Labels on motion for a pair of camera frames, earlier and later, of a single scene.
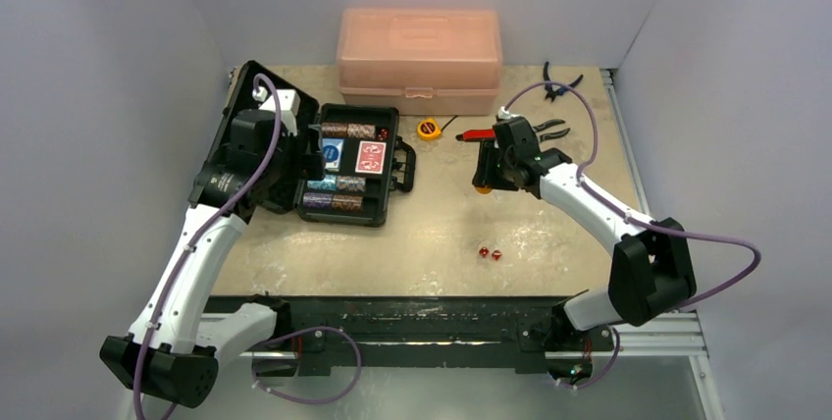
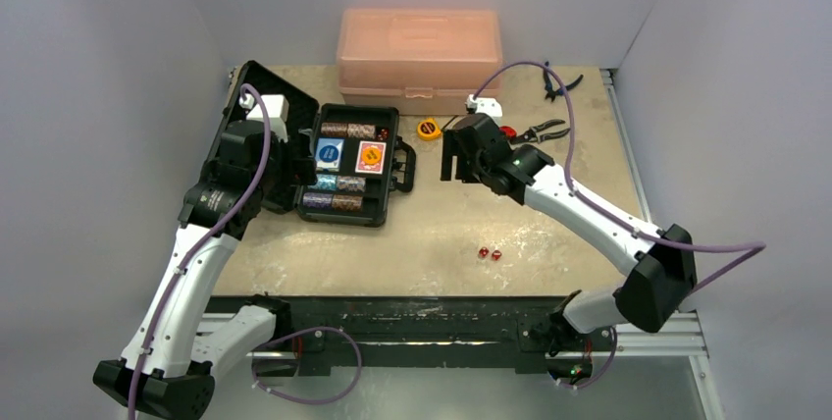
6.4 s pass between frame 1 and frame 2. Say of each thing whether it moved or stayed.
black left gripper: stayed
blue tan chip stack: stayed
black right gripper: moved
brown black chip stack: stayed
